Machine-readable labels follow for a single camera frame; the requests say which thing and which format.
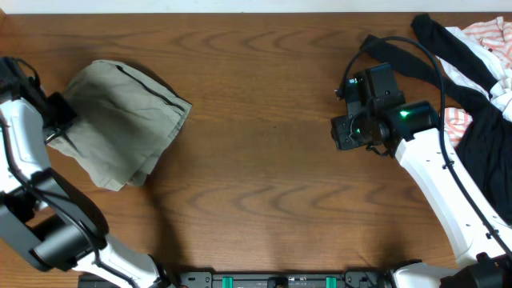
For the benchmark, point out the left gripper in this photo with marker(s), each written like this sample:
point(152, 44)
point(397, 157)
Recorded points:
point(64, 114)

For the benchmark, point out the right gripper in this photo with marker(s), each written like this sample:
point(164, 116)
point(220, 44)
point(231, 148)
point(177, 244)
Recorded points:
point(340, 131)

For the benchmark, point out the khaki green shorts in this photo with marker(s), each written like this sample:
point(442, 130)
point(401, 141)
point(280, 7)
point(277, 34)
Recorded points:
point(125, 121)

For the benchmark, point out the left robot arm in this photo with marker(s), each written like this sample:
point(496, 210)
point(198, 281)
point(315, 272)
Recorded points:
point(44, 218)

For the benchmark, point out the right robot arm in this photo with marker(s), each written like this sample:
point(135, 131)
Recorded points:
point(480, 239)

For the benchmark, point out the black long garment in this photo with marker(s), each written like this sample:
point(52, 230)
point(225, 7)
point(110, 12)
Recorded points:
point(477, 129)

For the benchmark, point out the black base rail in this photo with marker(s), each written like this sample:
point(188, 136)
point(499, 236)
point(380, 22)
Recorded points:
point(354, 278)

